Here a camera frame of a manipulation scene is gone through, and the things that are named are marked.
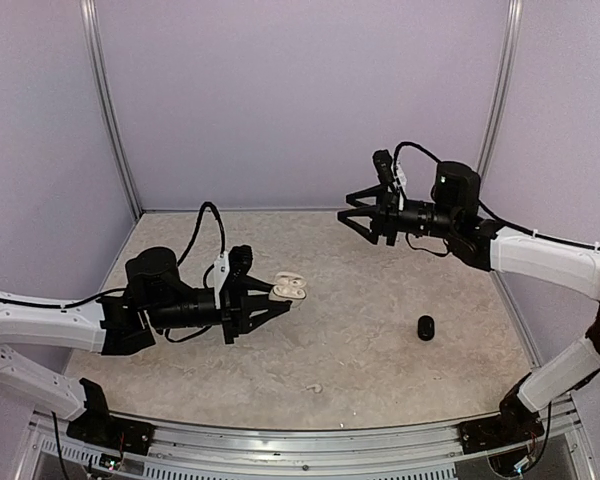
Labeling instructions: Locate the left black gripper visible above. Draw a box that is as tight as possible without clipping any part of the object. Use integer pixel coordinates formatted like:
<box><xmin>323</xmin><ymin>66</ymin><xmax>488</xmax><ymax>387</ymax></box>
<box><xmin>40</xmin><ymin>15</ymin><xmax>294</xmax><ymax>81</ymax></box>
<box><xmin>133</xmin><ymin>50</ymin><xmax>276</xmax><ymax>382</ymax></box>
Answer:
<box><xmin>148</xmin><ymin>276</ymin><xmax>289</xmax><ymax>344</ymax></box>

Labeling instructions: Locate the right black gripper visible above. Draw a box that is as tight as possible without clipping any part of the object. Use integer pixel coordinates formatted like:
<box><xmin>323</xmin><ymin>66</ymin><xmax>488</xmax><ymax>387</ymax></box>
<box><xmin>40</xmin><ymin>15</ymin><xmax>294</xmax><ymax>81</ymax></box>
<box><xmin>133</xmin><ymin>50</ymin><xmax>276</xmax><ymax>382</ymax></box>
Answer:
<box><xmin>339</xmin><ymin>182</ymin><xmax>459</xmax><ymax>245</ymax></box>

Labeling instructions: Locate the white earbud charging case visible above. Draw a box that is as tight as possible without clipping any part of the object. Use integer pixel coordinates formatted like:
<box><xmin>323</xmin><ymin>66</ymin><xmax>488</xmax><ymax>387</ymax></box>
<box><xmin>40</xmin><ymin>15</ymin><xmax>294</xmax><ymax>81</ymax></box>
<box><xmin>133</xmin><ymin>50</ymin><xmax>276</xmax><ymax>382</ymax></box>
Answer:
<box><xmin>269</xmin><ymin>272</ymin><xmax>307</xmax><ymax>302</ymax></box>

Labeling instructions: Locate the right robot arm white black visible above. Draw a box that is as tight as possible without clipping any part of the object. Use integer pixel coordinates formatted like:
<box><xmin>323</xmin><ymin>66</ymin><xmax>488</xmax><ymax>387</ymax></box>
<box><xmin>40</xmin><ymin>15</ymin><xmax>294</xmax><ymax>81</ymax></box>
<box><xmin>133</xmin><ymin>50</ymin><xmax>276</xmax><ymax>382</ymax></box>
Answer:
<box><xmin>337</xmin><ymin>151</ymin><xmax>600</xmax><ymax>444</ymax></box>

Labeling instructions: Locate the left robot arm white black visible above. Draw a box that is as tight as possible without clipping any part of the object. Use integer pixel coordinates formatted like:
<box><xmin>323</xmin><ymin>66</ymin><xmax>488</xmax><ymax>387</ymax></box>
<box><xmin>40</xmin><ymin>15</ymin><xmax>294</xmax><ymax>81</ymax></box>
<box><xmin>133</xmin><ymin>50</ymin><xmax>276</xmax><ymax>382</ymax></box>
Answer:
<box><xmin>0</xmin><ymin>245</ymin><xmax>307</xmax><ymax>445</ymax></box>

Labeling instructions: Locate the black oval charging case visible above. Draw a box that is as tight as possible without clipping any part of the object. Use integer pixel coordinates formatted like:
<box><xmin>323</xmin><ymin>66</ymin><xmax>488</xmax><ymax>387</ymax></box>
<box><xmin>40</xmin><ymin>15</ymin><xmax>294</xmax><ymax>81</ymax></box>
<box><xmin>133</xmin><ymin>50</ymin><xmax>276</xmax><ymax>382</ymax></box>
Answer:
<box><xmin>417</xmin><ymin>315</ymin><xmax>435</xmax><ymax>341</ymax></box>

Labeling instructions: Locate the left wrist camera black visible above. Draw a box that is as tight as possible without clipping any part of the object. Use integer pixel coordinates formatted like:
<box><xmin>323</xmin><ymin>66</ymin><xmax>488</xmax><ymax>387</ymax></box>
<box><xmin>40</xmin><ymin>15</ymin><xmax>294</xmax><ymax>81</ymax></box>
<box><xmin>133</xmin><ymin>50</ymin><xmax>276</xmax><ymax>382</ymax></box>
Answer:
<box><xmin>229</xmin><ymin>244</ymin><xmax>253</xmax><ymax>283</ymax></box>

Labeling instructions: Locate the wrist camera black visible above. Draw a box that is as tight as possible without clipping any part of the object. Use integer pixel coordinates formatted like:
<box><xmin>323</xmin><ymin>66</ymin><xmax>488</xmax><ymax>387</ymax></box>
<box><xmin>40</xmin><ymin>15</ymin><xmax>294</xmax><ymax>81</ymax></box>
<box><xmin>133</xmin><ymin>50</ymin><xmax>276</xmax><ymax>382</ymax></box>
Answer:
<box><xmin>372</xmin><ymin>149</ymin><xmax>394</xmax><ymax>188</ymax></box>
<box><xmin>229</xmin><ymin>244</ymin><xmax>253</xmax><ymax>283</ymax></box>

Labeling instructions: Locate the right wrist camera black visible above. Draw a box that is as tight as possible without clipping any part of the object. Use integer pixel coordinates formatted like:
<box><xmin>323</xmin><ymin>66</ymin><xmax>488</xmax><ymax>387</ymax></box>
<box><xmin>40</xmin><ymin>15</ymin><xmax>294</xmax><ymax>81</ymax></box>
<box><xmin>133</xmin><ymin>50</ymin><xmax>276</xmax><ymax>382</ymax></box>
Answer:
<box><xmin>372</xmin><ymin>149</ymin><xmax>394</xmax><ymax>188</ymax></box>

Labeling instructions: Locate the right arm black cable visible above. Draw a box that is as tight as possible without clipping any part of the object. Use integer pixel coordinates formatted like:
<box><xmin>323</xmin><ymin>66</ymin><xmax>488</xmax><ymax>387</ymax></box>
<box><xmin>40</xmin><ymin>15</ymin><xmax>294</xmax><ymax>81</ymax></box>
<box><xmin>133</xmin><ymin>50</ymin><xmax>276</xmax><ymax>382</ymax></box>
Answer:
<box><xmin>392</xmin><ymin>140</ymin><xmax>444</xmax><ymax>176</ymax></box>

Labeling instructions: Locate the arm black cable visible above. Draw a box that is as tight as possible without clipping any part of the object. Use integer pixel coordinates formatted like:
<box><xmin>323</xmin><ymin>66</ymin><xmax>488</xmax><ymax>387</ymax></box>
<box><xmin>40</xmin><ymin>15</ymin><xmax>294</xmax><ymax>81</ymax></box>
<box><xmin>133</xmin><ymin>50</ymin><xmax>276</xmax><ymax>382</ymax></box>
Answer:
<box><xmin>174</xmin><ymin>200</ymin><xmax>229</xmax><ymax>266</ymax></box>
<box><xmin>392</xmin><ymin>140</ymin><xmax>444</xmax><ymax>176</ymax></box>

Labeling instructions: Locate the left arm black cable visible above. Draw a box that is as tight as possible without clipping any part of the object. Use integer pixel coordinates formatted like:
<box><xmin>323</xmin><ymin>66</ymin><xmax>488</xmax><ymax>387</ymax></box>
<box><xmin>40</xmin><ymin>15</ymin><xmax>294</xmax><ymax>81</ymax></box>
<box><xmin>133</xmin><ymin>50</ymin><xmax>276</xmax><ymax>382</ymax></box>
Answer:
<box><xmin>174</xmin><ymin>200</ymin><xmax>229</xmax><ymax>266</ymax></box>

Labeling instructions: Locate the front aluminium rail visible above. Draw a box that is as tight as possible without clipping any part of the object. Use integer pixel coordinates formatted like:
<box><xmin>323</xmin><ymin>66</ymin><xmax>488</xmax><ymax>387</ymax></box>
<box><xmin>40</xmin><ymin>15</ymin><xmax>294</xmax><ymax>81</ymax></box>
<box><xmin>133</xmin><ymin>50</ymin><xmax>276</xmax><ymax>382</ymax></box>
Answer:
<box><xmin>19</xmin><ymin>394</ymin><xmax>594</xmax><ymax>480</ymax></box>

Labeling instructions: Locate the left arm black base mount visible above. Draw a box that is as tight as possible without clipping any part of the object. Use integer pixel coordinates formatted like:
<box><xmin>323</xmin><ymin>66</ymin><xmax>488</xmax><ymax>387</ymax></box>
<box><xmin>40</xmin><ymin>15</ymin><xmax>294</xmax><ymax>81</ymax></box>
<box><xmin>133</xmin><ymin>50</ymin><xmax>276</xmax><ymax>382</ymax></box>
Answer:
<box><xmin>66</xmin><ymin>378</ymin><xmax>155</xmax><ymax>456</ymax></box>

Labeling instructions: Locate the right aluminium frame post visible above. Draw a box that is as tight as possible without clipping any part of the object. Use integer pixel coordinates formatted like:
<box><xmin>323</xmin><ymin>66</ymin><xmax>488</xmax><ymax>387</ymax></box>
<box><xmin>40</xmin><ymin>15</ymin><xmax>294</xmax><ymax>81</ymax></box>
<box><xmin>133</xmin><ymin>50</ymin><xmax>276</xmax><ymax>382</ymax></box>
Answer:
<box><xmin>476</xmin><ymin>0</ymin><xmax>524</xmax><ymax>187</ymax></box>

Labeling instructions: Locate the aluminium frame post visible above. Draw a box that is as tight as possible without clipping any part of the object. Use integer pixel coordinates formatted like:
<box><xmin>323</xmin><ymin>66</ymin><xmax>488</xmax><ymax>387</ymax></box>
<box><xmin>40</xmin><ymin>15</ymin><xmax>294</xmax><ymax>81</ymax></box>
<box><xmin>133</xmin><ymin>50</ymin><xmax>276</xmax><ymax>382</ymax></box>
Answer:
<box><xmin>476</xmin><ymin>0</ymin><xmax>524</xmax><ymax>187</ymax></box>
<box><xmin>79</xmin><ymin>0</ymin><xmax>144</xmax><ymax>222</ymax></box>

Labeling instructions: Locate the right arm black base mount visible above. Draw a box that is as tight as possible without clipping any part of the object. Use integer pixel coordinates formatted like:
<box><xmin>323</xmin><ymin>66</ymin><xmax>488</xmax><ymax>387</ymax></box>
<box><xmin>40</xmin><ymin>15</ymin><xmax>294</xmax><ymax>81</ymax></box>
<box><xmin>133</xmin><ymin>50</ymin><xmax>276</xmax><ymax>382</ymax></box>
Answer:
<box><xmin>458</xmin><ymin>390</ymin><xmax>545</xmax><ymax>455</ymax></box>

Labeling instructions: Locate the left aluminium frame post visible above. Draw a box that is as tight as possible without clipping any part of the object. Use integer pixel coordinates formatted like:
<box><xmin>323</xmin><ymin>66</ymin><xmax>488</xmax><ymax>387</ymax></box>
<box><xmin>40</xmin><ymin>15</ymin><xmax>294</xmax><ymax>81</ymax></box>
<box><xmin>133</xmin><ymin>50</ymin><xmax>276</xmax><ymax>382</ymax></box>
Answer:
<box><xmin>79</xmin><ymin>0</ymin><xmax>144</xmax><ymax>222</ymax></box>

